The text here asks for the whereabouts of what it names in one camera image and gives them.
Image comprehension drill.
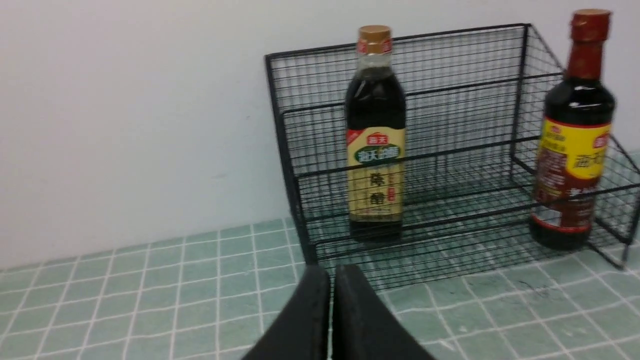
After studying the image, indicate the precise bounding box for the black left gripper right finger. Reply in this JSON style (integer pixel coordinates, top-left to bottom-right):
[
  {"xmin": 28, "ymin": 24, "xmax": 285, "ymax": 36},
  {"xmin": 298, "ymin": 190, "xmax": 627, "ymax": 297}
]
[{"xmin": 332, "ymin": 264, "xmax": 434, "ymax": 360}]

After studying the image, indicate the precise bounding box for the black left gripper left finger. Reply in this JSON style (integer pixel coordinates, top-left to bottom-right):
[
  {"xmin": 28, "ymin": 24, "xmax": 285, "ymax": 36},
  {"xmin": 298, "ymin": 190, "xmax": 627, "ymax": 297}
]
[{"xmin": 242, "ymin": 265, "xmax": 332, "ymax": 360}]

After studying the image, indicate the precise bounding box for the vinegar bottle with beige label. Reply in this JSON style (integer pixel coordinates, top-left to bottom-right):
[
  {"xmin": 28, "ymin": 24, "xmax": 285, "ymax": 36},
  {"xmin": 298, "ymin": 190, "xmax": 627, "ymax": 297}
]
[{"xmin": 343, "ymin": 25, "xmax": 407, "ymax": 243}]

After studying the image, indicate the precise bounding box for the soy sauce bottle yellow label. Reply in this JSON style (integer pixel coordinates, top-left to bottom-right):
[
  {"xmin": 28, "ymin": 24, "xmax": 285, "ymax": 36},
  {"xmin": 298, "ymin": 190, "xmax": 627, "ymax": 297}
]
[{"xmin": 529, "ymin": 8, "xmax": 616, "ymax": 251}]

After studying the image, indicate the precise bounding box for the green checkered tablecloth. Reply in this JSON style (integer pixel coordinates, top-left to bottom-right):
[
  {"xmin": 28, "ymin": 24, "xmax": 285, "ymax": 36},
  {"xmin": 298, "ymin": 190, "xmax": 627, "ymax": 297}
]
[{"xmin": 0, "ymin": 218, "xmax": 639, "ymax": 360}]

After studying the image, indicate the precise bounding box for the black wire mesh shelf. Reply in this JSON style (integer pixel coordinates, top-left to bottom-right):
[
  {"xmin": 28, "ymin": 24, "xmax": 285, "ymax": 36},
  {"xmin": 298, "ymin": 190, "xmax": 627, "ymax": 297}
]
[{"xmin": 264, "ymin": 23, "xmax": 639, "ymax": 289}]

